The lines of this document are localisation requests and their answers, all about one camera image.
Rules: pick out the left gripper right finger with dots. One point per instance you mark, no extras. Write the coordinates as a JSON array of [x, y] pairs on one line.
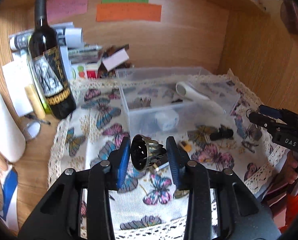
[[220, 202]]

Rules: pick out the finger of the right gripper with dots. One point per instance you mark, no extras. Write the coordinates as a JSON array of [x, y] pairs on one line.
[[276, 112], [268, 122]]

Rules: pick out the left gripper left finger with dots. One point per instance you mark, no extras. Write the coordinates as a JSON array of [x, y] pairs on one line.
[[58, 214]]

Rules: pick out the white curved plastic device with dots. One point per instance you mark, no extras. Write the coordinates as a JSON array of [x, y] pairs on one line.
[[187, 91]]

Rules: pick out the brass fluted cup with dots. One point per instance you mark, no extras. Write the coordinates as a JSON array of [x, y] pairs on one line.
[[144, 151]]

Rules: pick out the black gold lighter tube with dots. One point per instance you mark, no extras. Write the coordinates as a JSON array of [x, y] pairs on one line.
[[172, 155]]

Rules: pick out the person's right hand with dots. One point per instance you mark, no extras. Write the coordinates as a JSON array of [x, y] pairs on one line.
[[288, 171]]

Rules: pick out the black clip microphone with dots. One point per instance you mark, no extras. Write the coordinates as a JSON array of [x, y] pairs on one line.
[[222, 133]]

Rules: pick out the blue white paper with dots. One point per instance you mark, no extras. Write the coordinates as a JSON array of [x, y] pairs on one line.
[[8, 198]]

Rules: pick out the white plastic bottle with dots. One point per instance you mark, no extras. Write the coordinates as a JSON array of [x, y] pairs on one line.
[[12, 141]]

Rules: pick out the clear plastic storage box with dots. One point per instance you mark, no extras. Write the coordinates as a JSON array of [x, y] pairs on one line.
[[159, 84]]

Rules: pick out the silver keys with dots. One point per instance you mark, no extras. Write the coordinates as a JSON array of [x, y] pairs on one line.
[[140, 102]]

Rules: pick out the stack of magazines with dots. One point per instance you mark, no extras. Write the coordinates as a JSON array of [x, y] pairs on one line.
[[87, 56]]

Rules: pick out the white small box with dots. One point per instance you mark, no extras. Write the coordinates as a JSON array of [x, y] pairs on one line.
[[115, 59]]

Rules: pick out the orange paper note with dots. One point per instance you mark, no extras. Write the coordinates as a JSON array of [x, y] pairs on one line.
[[108, 12]]

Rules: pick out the dark wine bottle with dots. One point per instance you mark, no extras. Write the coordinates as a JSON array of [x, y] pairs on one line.
[[48, 65]]

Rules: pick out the rolled white paper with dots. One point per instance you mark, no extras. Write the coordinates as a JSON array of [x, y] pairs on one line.
[[74, 38]]

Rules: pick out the pink paper note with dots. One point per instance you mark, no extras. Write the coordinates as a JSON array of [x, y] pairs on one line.
[[58, 9]]

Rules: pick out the metal ring lid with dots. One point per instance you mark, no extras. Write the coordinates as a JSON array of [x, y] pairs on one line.
[[31, 129]]

